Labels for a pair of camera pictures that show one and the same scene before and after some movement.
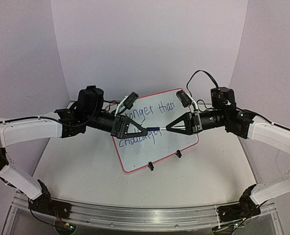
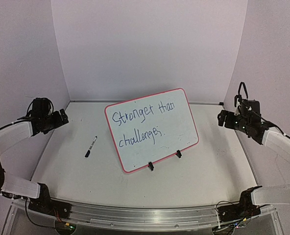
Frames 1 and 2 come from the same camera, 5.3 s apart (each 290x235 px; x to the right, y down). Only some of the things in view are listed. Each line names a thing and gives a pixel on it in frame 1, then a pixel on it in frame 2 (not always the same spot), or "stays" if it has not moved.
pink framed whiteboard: x=157 y=110 stays
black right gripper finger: x=188 y=130 -> x=221 y=117
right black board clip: x=179 y=153 stays
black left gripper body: x=117 y=127 -> x=54 y=123
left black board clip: x=150 y=165 stays
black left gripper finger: x=144 y=130 -> x=64 y=117
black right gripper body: x=195 y=122 -> x=224 y=117
